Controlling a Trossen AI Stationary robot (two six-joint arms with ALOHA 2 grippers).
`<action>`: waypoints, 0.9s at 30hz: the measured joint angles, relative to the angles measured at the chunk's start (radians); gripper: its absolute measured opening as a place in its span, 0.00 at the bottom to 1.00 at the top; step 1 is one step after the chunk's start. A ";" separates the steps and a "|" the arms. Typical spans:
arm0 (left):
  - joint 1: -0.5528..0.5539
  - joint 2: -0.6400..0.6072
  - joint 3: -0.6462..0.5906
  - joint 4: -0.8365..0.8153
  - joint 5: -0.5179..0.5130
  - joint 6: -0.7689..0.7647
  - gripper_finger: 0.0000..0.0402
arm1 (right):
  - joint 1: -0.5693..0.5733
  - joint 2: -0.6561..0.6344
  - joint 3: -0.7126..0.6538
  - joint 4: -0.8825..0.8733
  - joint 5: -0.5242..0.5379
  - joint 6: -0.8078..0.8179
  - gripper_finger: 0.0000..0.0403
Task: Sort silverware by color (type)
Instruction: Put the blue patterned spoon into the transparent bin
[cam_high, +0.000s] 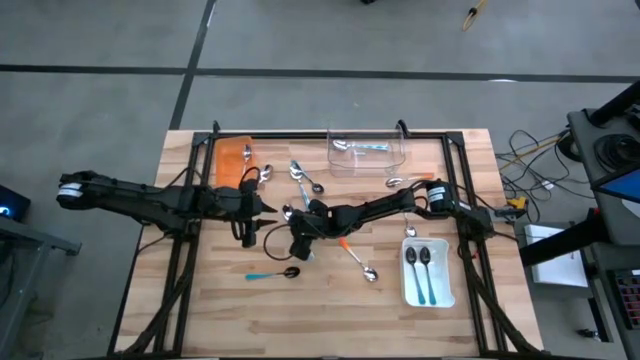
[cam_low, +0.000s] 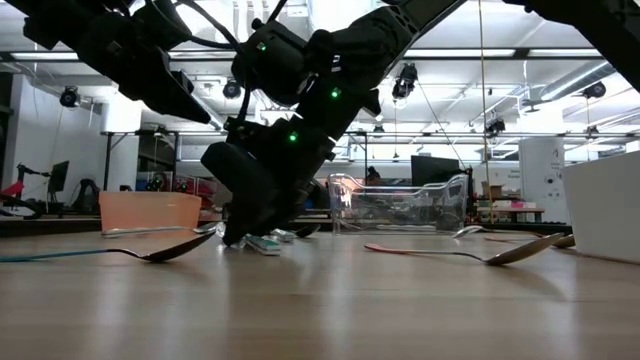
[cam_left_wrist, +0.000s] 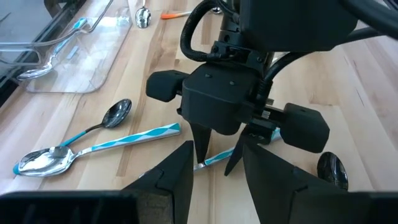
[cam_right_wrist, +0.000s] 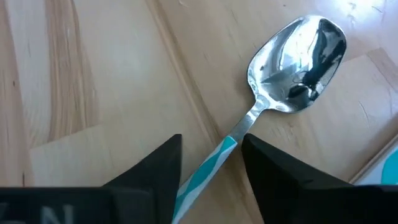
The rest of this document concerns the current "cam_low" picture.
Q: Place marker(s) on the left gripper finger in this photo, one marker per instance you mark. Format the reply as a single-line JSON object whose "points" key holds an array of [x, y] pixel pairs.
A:
{"points": [[187, 97], [172, 107]]}

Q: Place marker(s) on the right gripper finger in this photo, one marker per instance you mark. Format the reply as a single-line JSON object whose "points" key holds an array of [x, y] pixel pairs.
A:
{"points": [[285, 210], [240, 225]]}

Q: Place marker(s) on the black background robot arm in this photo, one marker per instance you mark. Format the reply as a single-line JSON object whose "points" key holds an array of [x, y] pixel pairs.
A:
{"points": [[90, 192]]}

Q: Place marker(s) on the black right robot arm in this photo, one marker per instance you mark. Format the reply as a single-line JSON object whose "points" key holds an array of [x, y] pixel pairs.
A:
{"points": [[400, 20]]}

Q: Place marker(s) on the person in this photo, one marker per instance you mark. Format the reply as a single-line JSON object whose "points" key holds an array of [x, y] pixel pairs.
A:
{"points": [[372, 176]]}

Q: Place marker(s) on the orange translucent plastic bin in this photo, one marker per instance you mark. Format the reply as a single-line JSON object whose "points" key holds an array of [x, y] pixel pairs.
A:
{"points": [[150, 210]]}

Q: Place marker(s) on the clear plastic bin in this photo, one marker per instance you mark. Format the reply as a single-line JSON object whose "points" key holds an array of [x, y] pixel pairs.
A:
{"points": [[400, 205]]}

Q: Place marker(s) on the small black monitor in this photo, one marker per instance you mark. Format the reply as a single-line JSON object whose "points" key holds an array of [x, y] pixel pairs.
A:
{"points": [[59, 176]]}

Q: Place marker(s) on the large dark monitor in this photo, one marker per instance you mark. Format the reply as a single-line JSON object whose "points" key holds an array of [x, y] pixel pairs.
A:
{"points": [[432, 170]]}

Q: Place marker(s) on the red and black machine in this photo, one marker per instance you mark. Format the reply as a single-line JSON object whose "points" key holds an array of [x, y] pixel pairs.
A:
{"points": [[14, 190]]}

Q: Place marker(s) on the brown cardboard box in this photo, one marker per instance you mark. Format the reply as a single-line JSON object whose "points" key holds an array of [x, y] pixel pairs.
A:
{"points": [[492, 191]]}

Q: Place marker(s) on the small black ceiling fixture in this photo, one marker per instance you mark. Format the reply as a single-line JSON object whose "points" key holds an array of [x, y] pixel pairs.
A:
{"points": [[495, 127]]}

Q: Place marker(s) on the thin yellow pole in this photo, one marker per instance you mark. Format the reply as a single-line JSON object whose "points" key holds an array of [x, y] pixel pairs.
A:
{"points": [[483, 75]]}

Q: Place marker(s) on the wooden background bench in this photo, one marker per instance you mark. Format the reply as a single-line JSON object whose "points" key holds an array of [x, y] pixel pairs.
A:
{"points": [[510, 211]]}

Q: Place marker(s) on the white room pillar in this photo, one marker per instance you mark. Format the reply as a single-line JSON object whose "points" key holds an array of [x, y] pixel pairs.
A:
{"points": [[542, 180]]}

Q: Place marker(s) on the black overhead beam with lights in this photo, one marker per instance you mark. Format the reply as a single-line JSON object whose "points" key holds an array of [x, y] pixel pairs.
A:
{"points": [[522, 53]]}

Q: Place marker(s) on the white plastic tray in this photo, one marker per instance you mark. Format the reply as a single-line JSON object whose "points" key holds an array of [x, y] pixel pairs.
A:
{"points": [[605, 210]]}

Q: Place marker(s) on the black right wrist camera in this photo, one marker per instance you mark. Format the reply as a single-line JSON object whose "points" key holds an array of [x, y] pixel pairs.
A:
{"points": [[225, 167]]}

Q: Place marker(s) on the black background rig frame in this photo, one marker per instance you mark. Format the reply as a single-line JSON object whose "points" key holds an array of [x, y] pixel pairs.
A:
{"points": [[107, 160]]}

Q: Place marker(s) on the black metal table frame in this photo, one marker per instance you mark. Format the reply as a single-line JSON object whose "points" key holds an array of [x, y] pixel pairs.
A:
{"points": [[50, 227]]}

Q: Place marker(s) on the silver slanted air duct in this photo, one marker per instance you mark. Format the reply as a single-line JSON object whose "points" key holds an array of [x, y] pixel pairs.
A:
{"points": [[575, 80]]}

